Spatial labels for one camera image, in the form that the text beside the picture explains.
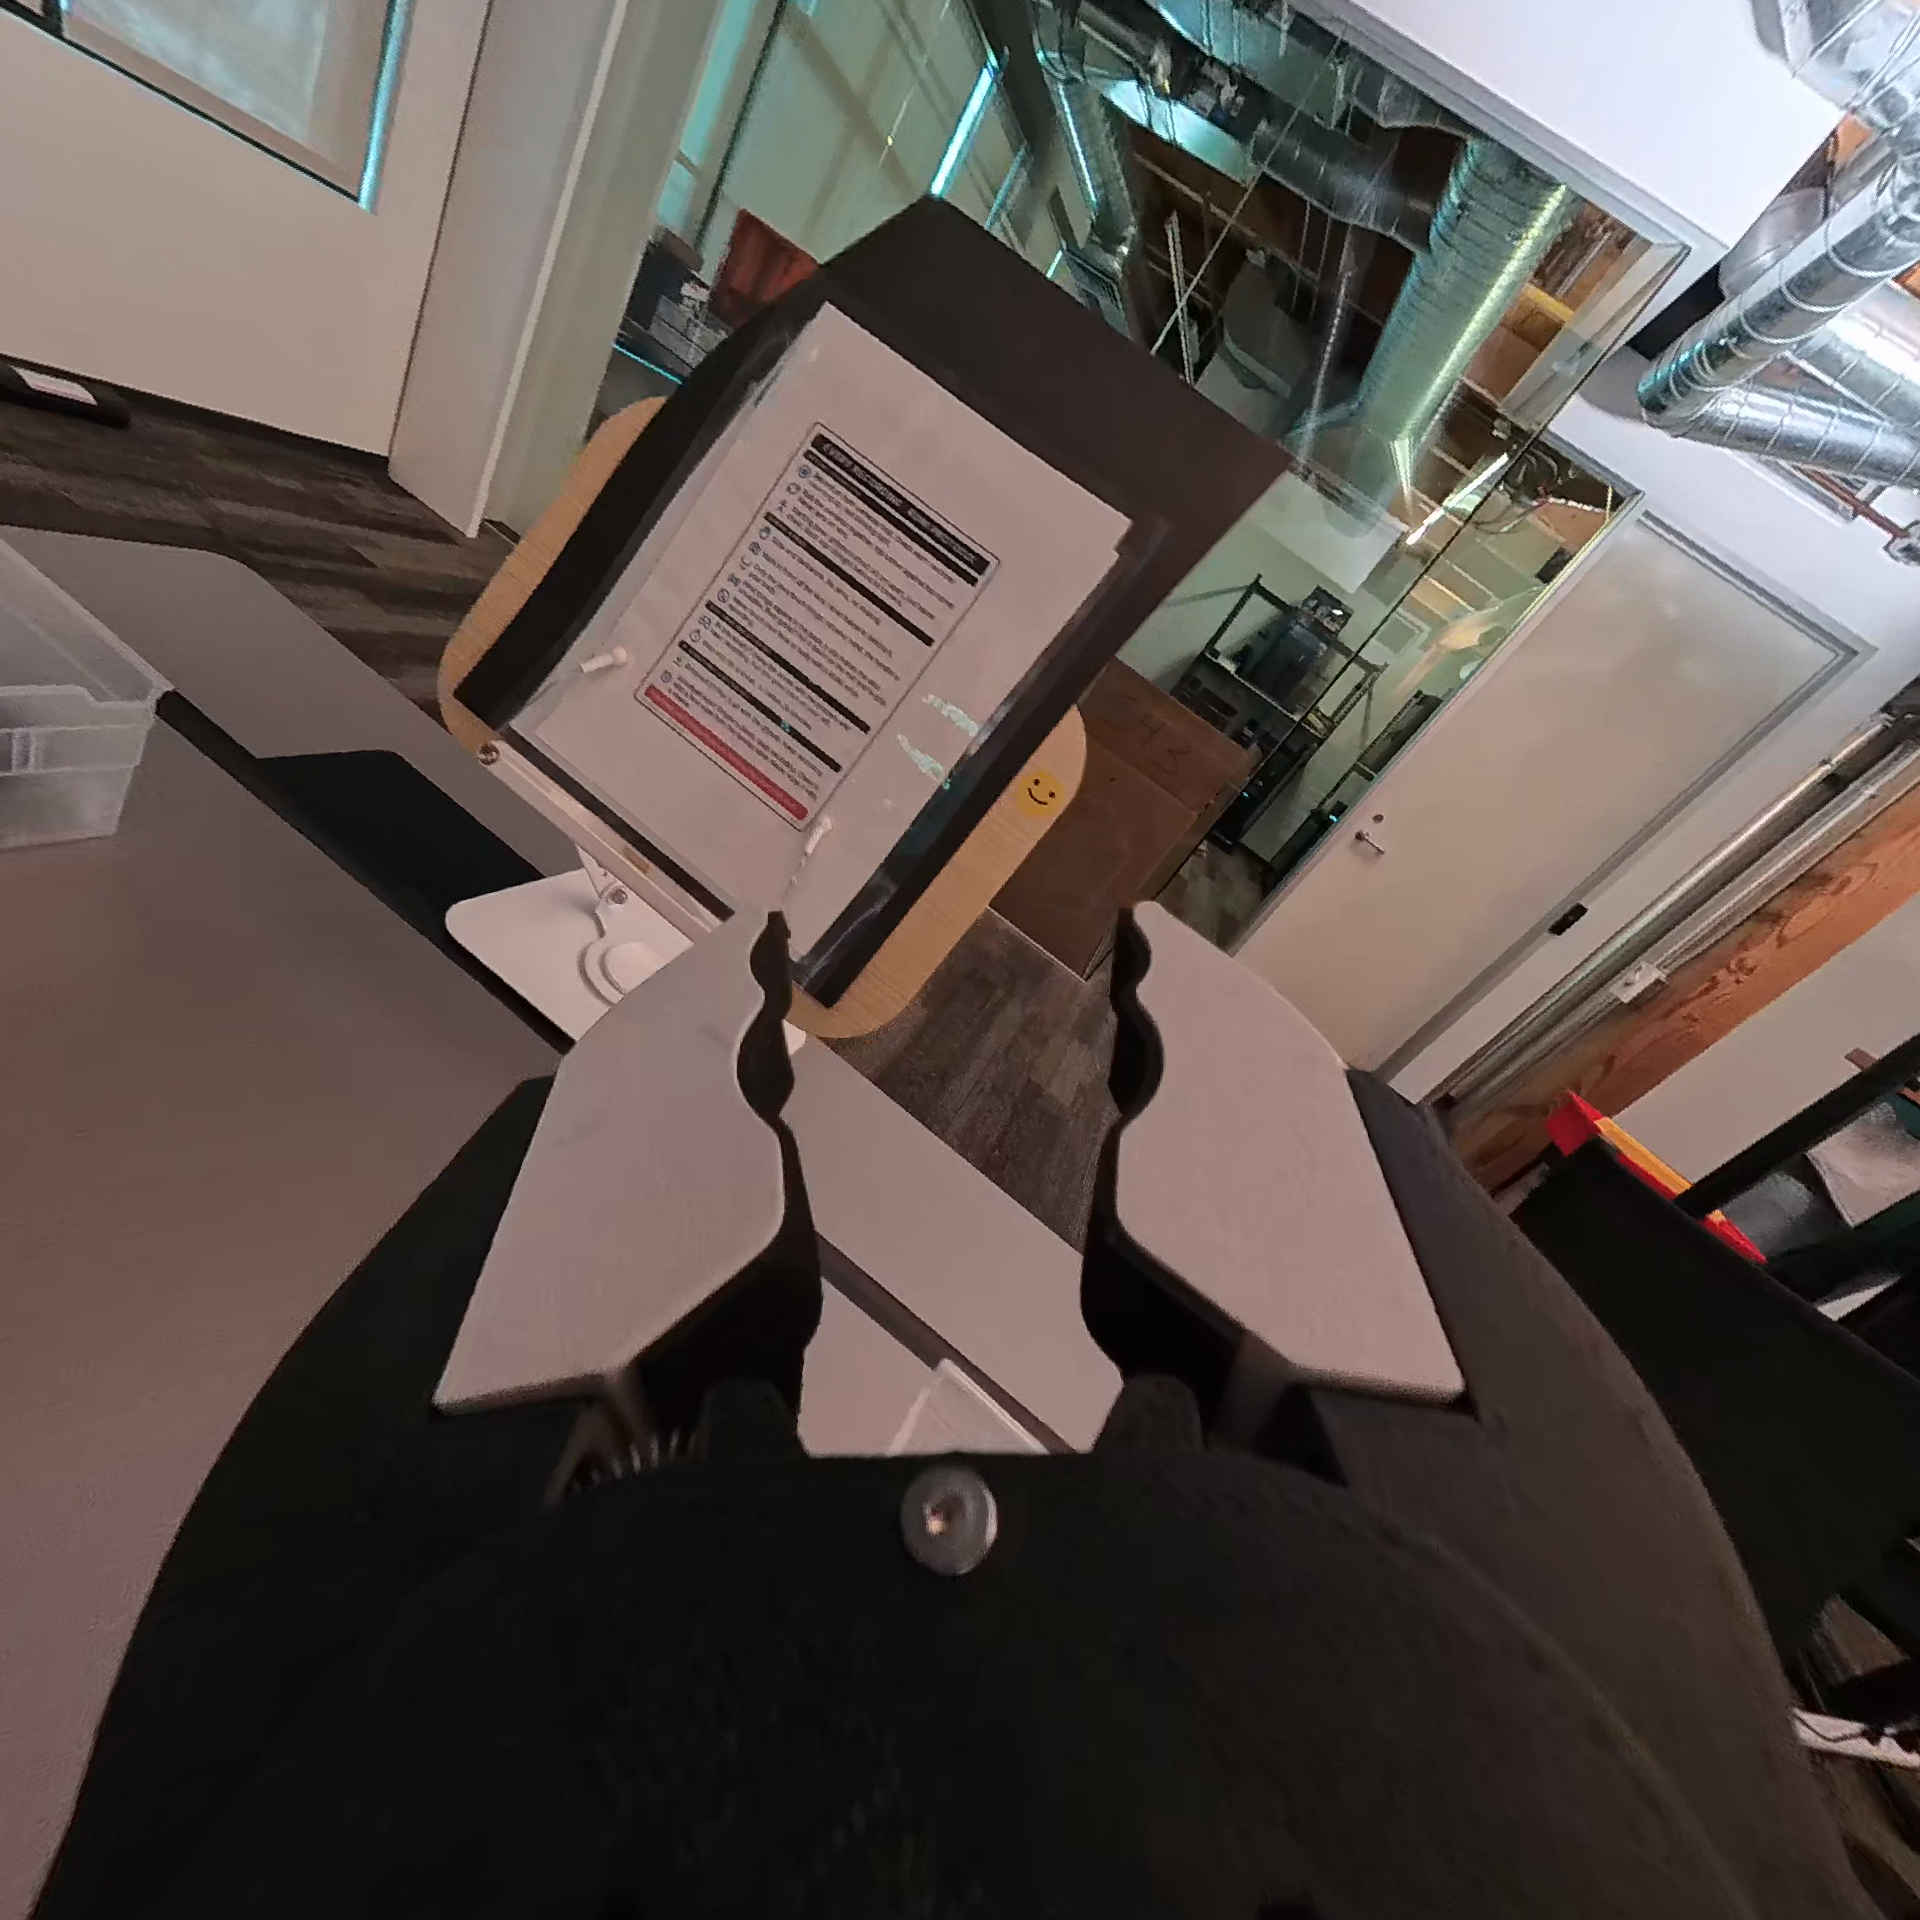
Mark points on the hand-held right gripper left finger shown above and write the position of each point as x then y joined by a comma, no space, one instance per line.
630,1201

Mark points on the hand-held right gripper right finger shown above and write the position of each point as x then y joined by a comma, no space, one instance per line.
1276,1184

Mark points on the clear plastic bin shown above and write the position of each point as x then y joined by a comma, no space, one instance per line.
60,721

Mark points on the black monitor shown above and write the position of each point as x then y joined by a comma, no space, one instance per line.
974,345

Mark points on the white monitor stand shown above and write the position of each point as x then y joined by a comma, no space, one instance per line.
524,922

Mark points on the red and yellow bin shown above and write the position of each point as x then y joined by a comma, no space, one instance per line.
1612,1142

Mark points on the brown cardboard box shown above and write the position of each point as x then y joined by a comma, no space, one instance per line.
1142,809

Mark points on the wooden rounded board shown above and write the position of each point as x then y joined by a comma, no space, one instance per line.
961,915

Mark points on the yellow smiley sticker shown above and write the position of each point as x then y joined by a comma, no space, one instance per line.
1041,794

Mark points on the white door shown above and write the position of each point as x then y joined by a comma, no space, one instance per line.
1575,779

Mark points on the wooden beam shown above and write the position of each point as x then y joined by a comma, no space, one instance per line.
1769,991

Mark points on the black shelf rack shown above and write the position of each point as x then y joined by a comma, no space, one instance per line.
1290,644

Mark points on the white instruction sheet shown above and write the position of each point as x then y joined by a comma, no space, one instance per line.
885,434

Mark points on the small black floor box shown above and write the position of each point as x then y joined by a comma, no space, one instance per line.
68,394

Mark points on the frosted window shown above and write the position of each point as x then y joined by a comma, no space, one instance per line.
240,60

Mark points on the black metal frame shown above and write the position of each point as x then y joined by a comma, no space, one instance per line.
1799,1114

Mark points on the silver ventilation duct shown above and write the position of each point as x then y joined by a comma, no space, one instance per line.
1769,330

